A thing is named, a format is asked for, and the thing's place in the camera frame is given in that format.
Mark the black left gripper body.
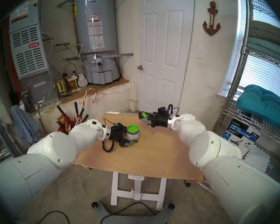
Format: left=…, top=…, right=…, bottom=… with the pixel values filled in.
left=108, top=126, right=127, bottom=147

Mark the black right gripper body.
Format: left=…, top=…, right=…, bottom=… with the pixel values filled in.
left=152, top=113, right=170, bottom=129

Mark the white labelled paint jar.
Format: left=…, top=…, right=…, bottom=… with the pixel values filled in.
left=126, top=125, right=140, bottom=142

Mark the gray robot base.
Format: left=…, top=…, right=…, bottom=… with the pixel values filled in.
left=92, top=201, right=175, bottom=224

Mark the folding table with board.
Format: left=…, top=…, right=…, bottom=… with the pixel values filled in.
left=73, top=113, right=204, bottom=184

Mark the striped candy cane decoration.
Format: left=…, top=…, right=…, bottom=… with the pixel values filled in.
left=83, top=88, right=97, bottom=109

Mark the plywood platform board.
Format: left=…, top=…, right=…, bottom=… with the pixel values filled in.
left=59, top=78, right=130, bottom=104

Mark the white panel door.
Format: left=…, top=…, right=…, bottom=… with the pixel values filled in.
left=137, top=0, right=195, bottom=118

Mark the crumpled aluminium foil bundle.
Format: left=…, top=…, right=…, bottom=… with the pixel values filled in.
left=77, top=73, right=88, bottom=88

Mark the pale yellow jug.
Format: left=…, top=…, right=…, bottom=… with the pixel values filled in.
left=55, top=79, right=67, bottom=95

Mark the utility pump carton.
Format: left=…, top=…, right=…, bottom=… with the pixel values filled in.
left=222, top=119, right=262, bottom=158

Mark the blue hanging towel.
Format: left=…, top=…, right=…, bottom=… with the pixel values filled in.
left=10, top=105, right=40, bottom=151

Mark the gray water heater tank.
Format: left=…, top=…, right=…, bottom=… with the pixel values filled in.
left=71, top=0, right=122, bottom=84

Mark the teal tufted cushion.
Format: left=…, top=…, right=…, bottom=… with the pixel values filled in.
left=236, top=84, right=280, bottom=135

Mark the white zigzag edged sheet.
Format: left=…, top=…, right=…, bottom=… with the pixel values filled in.
left=245, top=144, right=271, bottom=174

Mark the window with white blinds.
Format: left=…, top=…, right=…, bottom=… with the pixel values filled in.
left=220, top=0, right=280, bottom=102

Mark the aluminium ladder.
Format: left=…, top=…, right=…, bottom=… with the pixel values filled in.
left=0, top=95, right=21, bottom=168

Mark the gray Bryant furnace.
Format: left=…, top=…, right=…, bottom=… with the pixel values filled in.
left=9, top=0, right=60, bottom=105

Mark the pale teal folded cushion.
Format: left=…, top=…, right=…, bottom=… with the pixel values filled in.
left=245, top=36, right=280, bottom=67

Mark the olive gray folded cushion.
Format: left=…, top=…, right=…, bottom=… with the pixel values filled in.
left=248, top=20, right=280, bottom=48

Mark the black coiled cable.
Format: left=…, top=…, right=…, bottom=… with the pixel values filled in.
left=102, top=136, right=115, bottom=153

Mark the wooden saw handle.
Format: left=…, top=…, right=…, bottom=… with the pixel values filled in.
left=56, top=114, right=71, bottom=134

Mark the black floor cable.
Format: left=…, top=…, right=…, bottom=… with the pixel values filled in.
left=100, top=202, right=158, bottom=224
left=36, top=210, right=70, bottom=224

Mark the wicker basket with handle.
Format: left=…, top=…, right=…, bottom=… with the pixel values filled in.
left=65, top=63, right=79, bottom=90

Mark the white wall light switch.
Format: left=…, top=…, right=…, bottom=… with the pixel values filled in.
left=196, top=46, right=205, bottom=60

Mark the flexible corrugated steel hose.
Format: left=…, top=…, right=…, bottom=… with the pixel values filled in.
left=75, top=44, right=95, bottom=66

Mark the wooden anchor wall decoration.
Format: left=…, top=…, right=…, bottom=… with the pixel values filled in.
left=203, top=0, right=221, bottom=36

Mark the chrome wire shelf rack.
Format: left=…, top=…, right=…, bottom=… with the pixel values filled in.
left=198, top=0, right=280, bottom=193

